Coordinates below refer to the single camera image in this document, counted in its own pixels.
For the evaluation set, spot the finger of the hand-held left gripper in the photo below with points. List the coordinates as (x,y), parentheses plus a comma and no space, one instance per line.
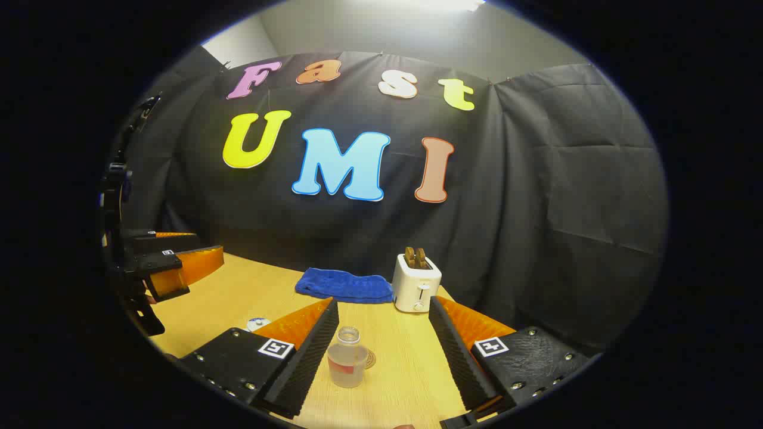
(161,241)
(179,271)

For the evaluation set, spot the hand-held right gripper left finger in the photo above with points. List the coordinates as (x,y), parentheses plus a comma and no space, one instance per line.
(310,357)

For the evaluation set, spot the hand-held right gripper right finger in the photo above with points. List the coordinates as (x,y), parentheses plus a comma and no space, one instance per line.
(459,357)

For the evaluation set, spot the clear water bottle pink label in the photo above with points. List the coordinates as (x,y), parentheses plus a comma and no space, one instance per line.
(347,360)

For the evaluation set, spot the round cork coaster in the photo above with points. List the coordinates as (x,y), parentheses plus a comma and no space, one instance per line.
(371,358)

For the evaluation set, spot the blue towel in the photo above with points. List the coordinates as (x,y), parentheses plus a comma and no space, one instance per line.
(343,285)

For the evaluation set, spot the white toaster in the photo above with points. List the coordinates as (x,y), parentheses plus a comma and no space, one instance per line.
(411,286)

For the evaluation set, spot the brown bread slice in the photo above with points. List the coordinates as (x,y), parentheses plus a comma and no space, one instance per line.
(409,256)
(421,257)

